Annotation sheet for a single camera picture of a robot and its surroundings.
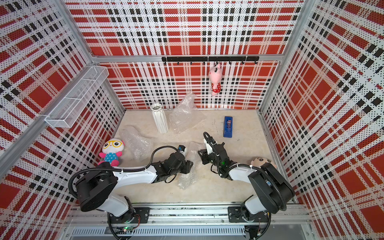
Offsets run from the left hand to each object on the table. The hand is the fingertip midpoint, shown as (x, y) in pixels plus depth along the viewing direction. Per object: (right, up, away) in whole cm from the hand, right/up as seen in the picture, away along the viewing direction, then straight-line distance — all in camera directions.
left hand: (191, 162), depth 88 cm
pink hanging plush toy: (+15, +53, +4) cm, 55 cm away
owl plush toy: (-50, +7, +4) cm, 50 cm away
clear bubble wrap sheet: (-2, -8, -8) cm, 11 cm away
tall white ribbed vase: (-20, +27, +7) cm, 35 cm away
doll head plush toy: (+39, +2, -4) cm, 39 cm away
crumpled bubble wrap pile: (-6, +30, +30) cm, 43 cm away
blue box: (+25, +21, +16) cm, 36 cm away
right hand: (+6, +7, +1) cm, 9 cm away
